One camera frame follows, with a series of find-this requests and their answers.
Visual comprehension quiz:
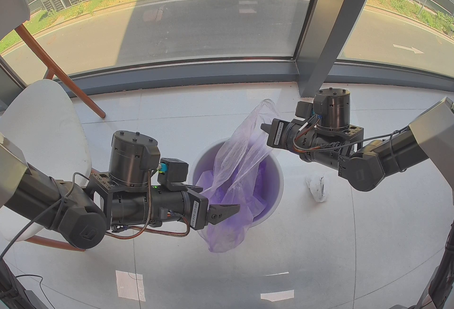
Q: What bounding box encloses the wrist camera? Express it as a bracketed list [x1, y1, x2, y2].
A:
[158, 157, 189, 192]
[295, 101, 315, 120]

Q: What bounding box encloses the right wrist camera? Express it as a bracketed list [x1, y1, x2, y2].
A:
[295, 101, 315, 120]

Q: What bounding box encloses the white chair with wooden legs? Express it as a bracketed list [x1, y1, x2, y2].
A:
[0, 0, 106, 252]

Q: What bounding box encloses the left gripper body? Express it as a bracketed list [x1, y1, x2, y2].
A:
[113, 185, 210, 231]

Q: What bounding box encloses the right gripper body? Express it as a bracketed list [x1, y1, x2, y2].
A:
[268, 118, 343, 166]

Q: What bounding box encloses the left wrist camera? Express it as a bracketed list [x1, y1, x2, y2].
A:
[158, 157, 189, 192]

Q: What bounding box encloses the window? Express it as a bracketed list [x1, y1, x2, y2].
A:
[0, 0, 454, 113]

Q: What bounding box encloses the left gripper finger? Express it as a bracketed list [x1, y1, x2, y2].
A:
[208, 203, 241, 227]

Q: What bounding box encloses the black cable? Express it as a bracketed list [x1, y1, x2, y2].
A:
[0, 172, 91, 258]

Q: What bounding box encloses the crumpled white paper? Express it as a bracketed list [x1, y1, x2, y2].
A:
[307, 174, 328, 202]

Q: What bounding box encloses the purple plastic bag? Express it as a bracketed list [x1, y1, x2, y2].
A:
[197, 99, 282, 253]

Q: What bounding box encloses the white trash bin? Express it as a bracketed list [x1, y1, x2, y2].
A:
[191, 137, 284, 226]

